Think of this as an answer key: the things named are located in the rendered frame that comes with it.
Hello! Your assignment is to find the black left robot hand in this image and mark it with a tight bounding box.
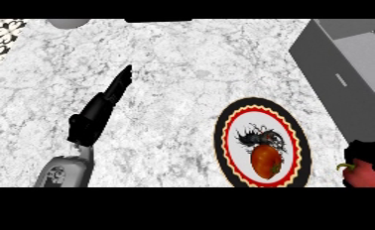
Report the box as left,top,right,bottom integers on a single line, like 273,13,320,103
66,63,134,148

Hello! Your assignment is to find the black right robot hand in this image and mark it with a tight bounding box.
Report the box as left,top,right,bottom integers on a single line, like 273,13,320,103
342,139,375,167

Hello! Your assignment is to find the red pepper with green stem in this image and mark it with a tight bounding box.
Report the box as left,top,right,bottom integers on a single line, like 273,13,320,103
335,158,375,188

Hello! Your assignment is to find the grey cardboard box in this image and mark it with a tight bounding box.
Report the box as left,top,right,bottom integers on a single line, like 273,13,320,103
286,19,375,147

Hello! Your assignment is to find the black and red patterned plate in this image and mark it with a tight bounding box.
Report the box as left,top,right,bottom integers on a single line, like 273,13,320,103
212,96,312,188

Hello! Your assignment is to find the grey round container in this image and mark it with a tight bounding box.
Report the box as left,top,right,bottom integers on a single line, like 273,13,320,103
45,19,92,31

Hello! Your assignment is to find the black and white patterned mat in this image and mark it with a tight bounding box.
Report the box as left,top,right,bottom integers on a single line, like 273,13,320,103
0,19,29,58

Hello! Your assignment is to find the black flat appliance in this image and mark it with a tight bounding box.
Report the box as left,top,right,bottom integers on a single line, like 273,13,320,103
122,19,193,24

